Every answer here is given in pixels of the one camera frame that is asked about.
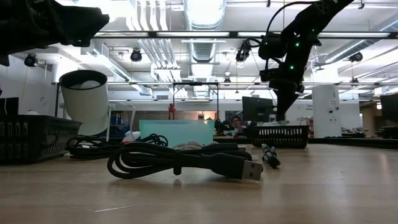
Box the thin black cable bundle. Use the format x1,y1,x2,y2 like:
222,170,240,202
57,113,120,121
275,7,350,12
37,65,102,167
65,133,169,161

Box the black computer monitor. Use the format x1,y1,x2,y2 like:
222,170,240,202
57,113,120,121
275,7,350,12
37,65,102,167
242,96,277,123

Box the short braided cable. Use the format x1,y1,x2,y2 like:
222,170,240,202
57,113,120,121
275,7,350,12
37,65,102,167
261,143,281,170

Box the thick black USB cable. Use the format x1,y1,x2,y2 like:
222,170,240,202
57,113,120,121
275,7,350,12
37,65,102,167
107,142,264,182

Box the dark monitor at room edge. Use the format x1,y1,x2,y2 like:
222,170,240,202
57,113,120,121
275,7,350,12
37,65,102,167
379,93,398,124

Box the black overhead camera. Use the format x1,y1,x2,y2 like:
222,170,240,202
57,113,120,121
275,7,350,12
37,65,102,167
234,39,252,63

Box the black vertical pole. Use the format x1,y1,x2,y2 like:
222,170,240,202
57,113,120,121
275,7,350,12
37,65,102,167
55,82,61,118

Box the white pillar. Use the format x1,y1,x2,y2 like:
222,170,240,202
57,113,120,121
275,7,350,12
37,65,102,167
312,85,342,139

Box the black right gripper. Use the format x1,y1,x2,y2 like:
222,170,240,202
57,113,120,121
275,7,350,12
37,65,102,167
268,77,305,122

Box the silver ceiling air duct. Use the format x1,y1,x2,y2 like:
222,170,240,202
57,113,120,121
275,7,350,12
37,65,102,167
183,0,228,63

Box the white gadget with loop stand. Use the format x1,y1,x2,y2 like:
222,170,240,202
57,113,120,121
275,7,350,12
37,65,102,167
107,102,141,145

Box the large black slotted basket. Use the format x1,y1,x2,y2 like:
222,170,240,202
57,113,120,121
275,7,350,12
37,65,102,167
0,114,83,166

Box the small black slotted basket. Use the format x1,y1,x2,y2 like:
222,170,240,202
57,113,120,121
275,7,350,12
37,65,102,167
248,124,311,149

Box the person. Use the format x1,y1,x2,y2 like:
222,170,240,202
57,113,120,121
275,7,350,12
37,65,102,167
229,115,248,138

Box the black ceiling spotlight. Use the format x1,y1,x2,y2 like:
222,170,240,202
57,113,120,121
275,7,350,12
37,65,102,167
24,53,39,68
129,48,143,63
348,51,364,63

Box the black flat screen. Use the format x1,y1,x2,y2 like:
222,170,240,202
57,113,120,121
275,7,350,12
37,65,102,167
0,97,20,117

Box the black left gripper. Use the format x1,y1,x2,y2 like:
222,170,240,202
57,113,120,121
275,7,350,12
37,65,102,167
0,0,111,67

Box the teal translucent plastic bin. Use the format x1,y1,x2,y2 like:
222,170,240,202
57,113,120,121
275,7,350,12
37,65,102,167
139,119,215,149

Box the black overhead frame bar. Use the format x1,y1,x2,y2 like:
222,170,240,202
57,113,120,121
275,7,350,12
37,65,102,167
93,30,398,40

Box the white cylindrical lamp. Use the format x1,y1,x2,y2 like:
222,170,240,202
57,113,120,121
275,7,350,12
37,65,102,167
58,70,113,137

